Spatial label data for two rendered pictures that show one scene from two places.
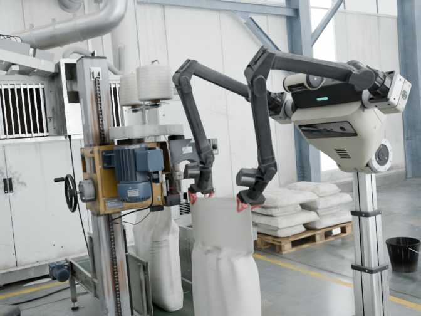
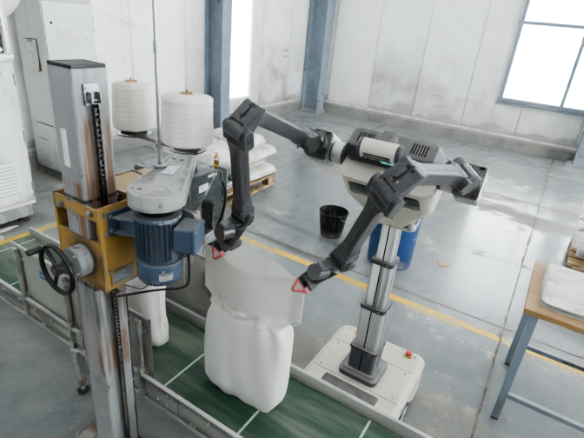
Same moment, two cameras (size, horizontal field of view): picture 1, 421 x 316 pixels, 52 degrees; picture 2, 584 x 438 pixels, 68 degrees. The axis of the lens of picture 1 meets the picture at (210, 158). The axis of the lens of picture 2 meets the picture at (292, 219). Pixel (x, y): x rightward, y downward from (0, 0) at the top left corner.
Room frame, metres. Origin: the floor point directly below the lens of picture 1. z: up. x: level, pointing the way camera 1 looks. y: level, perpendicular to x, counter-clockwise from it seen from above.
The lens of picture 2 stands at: (0.63, 0.58, 1.94)
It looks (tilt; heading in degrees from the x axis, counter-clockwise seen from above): 25 degrees down; 331
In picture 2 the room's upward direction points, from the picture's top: 6 degrees clockwise
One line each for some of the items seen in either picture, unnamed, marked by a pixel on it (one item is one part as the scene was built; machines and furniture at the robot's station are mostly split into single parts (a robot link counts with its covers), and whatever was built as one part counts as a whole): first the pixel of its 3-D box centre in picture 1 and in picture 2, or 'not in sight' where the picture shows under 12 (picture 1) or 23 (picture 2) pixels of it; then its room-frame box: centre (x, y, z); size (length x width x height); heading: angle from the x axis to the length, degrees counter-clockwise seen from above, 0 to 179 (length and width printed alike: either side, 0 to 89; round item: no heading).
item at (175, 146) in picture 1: (178, 162); (180, 192); (2.37, 0.18, 1.21); 0.30 x 0.25 x 0.30; 31
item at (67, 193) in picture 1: (69, 193); (56, 269); (2.01, 0.66, 1.13); 0.18 x 0.11 x 0.18; 31
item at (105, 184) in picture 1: (121, 175); (119, 228); (2.16, 0.45, 1.18); 0.34 x 0.25 x 0.31; 121
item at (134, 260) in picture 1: (115, 276); (76, 310); (2.62, 0.64, 0.53); 1.05 x 0.02 x 0.41; 31
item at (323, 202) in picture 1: (322, 200); (248, 151); (5.31, -1.33, 0.44); 0.68 x 0.44 x 0.15; 121
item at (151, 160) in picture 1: (150, 163); (189, 239); (1.89, 0.26, 1.25); 0.10 x 0.08 x 0.12; 146
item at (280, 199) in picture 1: (286, 197); (217, 151); (4.97, -0.83, 0.56); 0.66 x 0.42 x 0.15; 121
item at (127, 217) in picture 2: (118, 158); (131, 223); (2.00, 0.42, 1.27); 0.12 x 0.09 x 0.09; 121
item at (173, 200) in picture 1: (171, 199); not in sight; (2.20, 0.22, 1.04); 0.08 x 0.06 x 0.05; 121
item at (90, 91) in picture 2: (96, 73); (93, 95); (2.05, 0.50, 1.68); 0.05 x 0.03 x 0.06; 121
